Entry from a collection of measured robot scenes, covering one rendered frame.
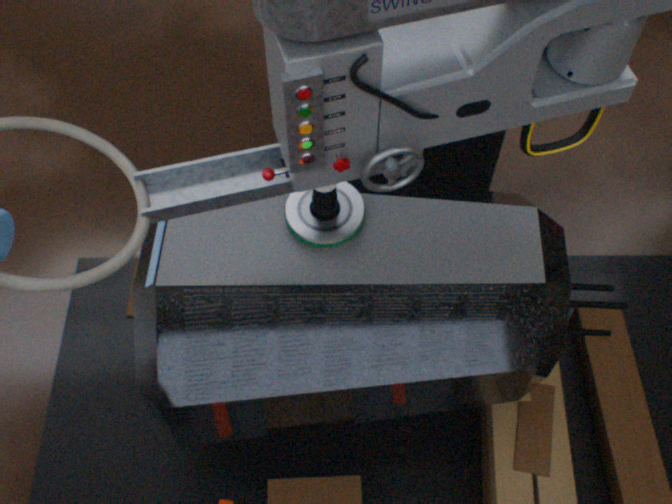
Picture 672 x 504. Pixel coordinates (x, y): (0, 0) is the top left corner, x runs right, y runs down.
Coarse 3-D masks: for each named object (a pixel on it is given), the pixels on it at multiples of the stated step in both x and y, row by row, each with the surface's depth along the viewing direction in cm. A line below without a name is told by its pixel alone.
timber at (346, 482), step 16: (272, 480) 244; (288, 480) 244; (304, 480) 244; (320, 480) 244; (336, 480) 244; (352, 480) 244; (272, 496) 241; (288, 496) 241; (304, 496) 241; (320, 496) 241; (336, 496) 241; (352, 496) 241
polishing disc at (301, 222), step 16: (304, 192) 208; (336, 192) 208; (352, 192) 208; (288, 208) 205; (304, 208) 205; (352, 208) 205; (304, 224) 202; (320, 224) 202; (336, 224) 202; (352, 224) 202; (320, 240) 199; (336, 240) 200
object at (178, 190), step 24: (168, 168) 181; (192, 168) 183; (216, 168) 186; (240, 168) 187; (264, 168) 188; (168, 192) 183; (192, 192) 183; (216, 192) 183; (240, 192) 178; (264, 192) 181; (288, 192) 184; (168, 216) 178
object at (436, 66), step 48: (528, 0) 156; (576, 0) 153; (624, 0) 155; (384, 48) 165; (432, 48) 164; (480, 48) 160; (528, 48) 159; (384, 96) 154; (432, 96) 163; (480, 96) 168; (528, 96) 175; (576, 96) 179; (624, 96) 184; (384, 144) 172; (432, 144) 178
